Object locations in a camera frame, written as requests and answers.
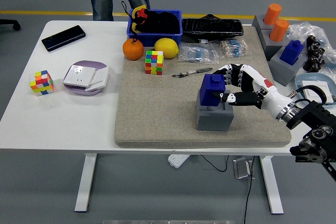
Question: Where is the black office chair base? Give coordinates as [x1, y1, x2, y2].
[0, 19, 21, 31]

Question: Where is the white table leg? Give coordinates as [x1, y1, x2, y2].
[259, 155, 285, 215]
[74, 153, 98, 213]

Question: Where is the black smartphone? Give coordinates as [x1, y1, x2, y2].
[41, 25, 87, 52]

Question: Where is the purple plastic tray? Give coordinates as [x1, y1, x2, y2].
[62, 60, 109, 97]

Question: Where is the grey-brown mat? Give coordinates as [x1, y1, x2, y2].
[114, 26, 292, 149]

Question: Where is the blue plastic bin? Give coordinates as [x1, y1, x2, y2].
[126, 9, 183, 48]

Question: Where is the black fabric pouch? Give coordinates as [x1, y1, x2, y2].
[136, 9, 180, 34]

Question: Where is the black table control panel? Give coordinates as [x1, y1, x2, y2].
[295, 156, 336, 163]

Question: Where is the clear metal bracket stand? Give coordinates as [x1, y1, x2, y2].
[233, 157, 256, 180]

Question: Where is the white power strip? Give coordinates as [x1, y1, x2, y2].
[167, 154, 190, 168]

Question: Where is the yellow red toy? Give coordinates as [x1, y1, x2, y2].
[130, 4, 148, 33]

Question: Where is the black power cable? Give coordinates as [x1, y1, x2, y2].
[201, 155, 229, 172]
[243, 155, 256, 224]

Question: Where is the yellow lemon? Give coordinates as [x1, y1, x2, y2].
[154, 38, 180, 59]

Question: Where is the clear bag of blue resistors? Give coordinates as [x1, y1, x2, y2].
[176, 42, 220, 65]

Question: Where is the blue square seal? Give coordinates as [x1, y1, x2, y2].
[199, 73, 227, 107]
[279, 39, 305, 66]

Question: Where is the orange fruit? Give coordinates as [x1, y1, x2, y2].
[122, 38, 145, 61]

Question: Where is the crumpled clear plastic bag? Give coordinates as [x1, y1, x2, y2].
[287, 21, 336, 78]

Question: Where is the black lanyard cord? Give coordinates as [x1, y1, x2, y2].
[121, 1, 139, 42]

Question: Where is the light blue tray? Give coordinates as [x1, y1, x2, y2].
[293, 73, 336, 106]

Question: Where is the black keyboard in plastic wrap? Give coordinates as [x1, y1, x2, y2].
[181, 13, 244, 43]

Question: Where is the dark brown knobs cluster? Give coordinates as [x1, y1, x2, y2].
[303, 35, 326, 73]

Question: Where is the white wall socket panel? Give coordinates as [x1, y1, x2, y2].
[63, 65, 97, 88]

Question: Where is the silver black pen tool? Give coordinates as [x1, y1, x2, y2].
[172, 67, 214, 78]

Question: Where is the orange cylinder seal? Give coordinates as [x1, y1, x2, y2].
[263, 3, 282, 25]
[269, 19, 290, 42]

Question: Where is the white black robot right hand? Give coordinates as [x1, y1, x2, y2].
[211, 63, 295, 120]

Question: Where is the white wall switch panel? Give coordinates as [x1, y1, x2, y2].
[300, 80, 334, 104]
[84, 66, 110, 93]

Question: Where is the grey seal holder block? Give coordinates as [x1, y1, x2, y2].
[268, 48, 307, 87]
[258, 28, 289, 61]
[251, 15, 274, 35]
[194, 91, 235, 131]

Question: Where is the clear bag of tan resistors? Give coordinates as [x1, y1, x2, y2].
[217, 38, 249, 59]

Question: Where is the scrambled colourful puzzle cube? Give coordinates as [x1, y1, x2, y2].
[29, 70, 55, 97]
[144, 50, 164, 76]

